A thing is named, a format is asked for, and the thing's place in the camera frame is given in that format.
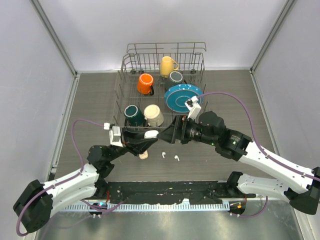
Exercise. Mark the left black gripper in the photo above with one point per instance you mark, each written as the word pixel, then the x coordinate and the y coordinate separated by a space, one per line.
pixel 134 141

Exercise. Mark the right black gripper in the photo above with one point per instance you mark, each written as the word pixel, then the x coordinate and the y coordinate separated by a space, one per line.
pixel 168 134

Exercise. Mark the white charging case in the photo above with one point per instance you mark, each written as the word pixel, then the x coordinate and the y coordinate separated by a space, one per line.
pixel 151 134

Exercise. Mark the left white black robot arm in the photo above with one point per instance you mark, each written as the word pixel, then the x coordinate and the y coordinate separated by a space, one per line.
pixel 40 201

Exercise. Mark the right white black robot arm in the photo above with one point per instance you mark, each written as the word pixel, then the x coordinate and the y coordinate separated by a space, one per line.
pixel 290 182

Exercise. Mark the dark green mug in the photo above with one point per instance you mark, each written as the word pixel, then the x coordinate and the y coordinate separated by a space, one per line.
pixel 133 116

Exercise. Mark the cream white mug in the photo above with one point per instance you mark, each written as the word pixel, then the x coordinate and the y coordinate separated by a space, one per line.
pixel 153 115

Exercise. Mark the blue plate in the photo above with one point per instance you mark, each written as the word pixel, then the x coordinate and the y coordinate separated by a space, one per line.
pixel 176 96

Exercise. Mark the grey mug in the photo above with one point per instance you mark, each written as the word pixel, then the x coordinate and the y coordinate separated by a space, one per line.
pixel 173 79

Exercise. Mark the orange mug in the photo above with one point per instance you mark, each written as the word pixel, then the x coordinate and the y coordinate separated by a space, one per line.
pixel 145 84

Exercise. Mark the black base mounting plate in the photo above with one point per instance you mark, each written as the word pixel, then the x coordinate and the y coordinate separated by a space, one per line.
pixel 168 192

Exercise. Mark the yellow mug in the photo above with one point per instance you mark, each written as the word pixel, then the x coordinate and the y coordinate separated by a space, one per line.
pixel 168 65

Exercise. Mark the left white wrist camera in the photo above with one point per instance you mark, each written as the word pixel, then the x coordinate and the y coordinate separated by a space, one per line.
pixel 115 134

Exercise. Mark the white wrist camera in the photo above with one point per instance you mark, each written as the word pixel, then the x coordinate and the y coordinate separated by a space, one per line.
pixel 115 134
pixel 193 107

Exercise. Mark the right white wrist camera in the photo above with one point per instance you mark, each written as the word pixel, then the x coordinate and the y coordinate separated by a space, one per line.
pixel 193 107

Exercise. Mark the grey wire dish rack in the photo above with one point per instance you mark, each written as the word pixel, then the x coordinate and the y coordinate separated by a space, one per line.
pixel 146 58

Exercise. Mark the white slotted cable duct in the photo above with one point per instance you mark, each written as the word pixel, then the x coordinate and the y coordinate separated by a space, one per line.
pixel 185 206

